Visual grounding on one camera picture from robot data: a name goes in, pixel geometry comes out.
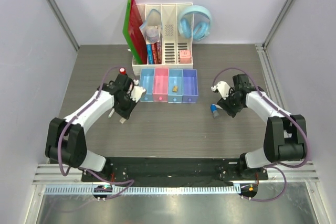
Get clear zip pouch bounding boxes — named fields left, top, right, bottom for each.
left=139, top=9, right=162, bottom=44

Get pink cube box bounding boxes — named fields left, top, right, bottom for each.
left=179, top=49, right=192, bottom=64

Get light blue drawer bin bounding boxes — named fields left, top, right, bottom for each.
left=139, top=68, right=155, bottom=102

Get light blue headphones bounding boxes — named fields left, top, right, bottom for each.
left=177, top=5, right=212, bottom=41

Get green red folder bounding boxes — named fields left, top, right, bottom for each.
left=122, top=0, right=148, bottom=65

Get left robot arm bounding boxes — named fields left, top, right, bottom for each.
left=45, top=74, right=146, bottom=182

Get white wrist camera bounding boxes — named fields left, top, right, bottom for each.
left=211, top=81, right=233, bottom=100
left=130, top=86, right=146, bottom=103

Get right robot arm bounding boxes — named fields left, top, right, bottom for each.
left=211, top=74, right=308, bottom=179

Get white slotted cable duct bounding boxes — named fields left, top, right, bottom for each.
left=45, top=184, right=241, bottom=195

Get green white marker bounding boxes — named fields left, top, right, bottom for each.
left=108, top=108, right=115, bottom=118

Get red black stamp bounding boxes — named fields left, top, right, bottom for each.
left=119, top=67, right=127, bottom=76

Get purple drawer bin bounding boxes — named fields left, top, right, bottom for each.
left=182, top=69, right=198, bottom=103

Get white file organizer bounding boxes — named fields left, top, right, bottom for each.
left=132, top=2, right=193, bottom=76

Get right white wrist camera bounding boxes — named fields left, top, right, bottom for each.
left=211, top=81, right=233, bottom=100

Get pink drawer bin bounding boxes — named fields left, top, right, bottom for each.
left=153, top=68, right=169, bottom=102

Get blue grey glue stick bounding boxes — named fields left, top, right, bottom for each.
left=210, top=104, right=220, bottom=118

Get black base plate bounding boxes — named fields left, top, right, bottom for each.
left=96, top=157, right=268, bottom=187

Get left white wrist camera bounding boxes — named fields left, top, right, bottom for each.
left=130, top=86, right=146, bottom=103

